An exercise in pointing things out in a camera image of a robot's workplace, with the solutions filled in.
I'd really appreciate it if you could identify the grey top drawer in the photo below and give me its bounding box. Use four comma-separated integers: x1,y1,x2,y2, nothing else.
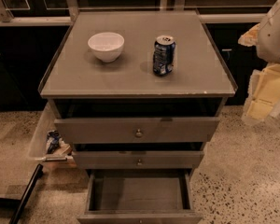
54,117,219,144

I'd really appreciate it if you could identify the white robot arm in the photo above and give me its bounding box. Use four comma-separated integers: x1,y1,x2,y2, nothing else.
238,0,280,125

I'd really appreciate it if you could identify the clear plastic bin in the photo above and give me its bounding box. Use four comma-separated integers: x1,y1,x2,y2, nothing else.
29,104,73,165

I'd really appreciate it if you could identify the crumpled blue snack bag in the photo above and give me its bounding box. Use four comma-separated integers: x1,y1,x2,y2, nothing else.
46,130,61,154

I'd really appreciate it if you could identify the black pole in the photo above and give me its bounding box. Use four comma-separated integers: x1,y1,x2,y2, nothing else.
8,164,43,224

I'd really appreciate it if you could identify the grey bottom drawer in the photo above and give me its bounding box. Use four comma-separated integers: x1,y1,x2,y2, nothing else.
77,169,202,224

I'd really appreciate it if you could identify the grey middle drawer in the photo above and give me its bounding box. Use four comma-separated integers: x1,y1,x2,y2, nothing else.
73,151,204,169

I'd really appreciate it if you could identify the grey drawer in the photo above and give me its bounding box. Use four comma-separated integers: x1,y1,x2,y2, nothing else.
73,151,204,169
77,169,202,224
54,117,219,144

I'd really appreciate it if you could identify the grey drawer cabinet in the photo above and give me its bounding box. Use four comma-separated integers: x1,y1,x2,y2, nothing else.
37,10,239,179

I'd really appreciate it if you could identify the white ceramic bowl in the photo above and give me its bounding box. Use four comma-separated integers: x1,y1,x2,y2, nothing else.
88,32,125,63

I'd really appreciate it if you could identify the blue soda can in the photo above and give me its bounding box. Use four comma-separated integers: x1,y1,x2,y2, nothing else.
153,35,175,76

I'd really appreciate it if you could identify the metal railing frame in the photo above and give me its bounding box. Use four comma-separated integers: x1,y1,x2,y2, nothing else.
0,0,277,26

